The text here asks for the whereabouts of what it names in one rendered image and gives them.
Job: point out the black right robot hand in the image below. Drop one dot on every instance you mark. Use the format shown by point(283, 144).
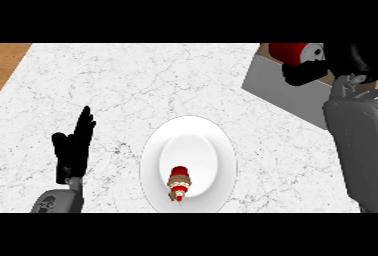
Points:
point(344, 58)

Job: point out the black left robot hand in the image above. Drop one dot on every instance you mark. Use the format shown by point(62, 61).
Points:
point(72, 151)

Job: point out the red can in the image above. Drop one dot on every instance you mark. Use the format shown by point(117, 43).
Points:
point(289, 51)

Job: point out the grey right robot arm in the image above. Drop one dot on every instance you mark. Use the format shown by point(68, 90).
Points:
point(356, 140)

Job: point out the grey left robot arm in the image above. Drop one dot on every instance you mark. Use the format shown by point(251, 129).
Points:
point(61, 200)

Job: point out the grey cardboard box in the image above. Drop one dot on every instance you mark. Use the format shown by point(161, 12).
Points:
point(285, 91)

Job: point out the white oval plate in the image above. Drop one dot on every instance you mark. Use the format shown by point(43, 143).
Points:
point(207, 146)

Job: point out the red and tan bottle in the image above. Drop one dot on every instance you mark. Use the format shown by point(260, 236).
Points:
point(179, 181)

